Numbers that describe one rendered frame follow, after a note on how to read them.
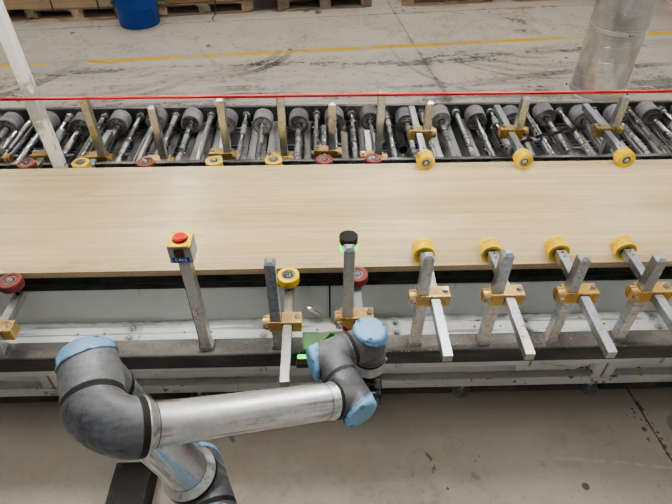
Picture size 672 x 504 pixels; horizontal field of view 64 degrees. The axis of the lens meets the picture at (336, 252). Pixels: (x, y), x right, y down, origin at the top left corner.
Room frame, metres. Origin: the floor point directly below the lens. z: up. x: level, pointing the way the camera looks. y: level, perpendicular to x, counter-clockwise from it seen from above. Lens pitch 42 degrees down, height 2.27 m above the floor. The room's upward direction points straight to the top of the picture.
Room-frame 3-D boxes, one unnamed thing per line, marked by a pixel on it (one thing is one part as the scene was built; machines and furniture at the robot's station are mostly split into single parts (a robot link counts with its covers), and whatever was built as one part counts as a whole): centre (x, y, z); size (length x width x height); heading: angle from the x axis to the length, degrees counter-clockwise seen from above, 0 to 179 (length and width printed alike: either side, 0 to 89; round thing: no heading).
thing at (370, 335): (0.89, -0.09, 1.14); 0.10 x 0.09 x 0.12; 116
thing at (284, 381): (1.19, 0.17, 0.83); 0.44 x 0.03 x 0.04; 2
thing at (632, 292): (1.26, -1.06, 0.95); 0.14 x 0.06 x 0.05; 92
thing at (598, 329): (1.25, -0.83, 0.95); 0.50 x 0.04 x 0.04; 2
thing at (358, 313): (1.24, -0.06, 0.85); 0.14 x 0.06 x 0.05; 92
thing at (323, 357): (0.84, 0.01, 1.14); 0.12 x 0.12 x 0.09; 26
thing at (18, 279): (1.36, 1.17, 0.85); 0.08 x 0.08 x 0.11
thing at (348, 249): (1.23, -0.04, 0.94); 0.04 x 0.04 x 0.48; 2
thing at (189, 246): (1.22, 0.47, 1.18); 0.07 x 0.07 x 0.08; 2
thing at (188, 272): (1.22, 0.47, 0.93); 0.05 x 0.05 x 0.45; 2
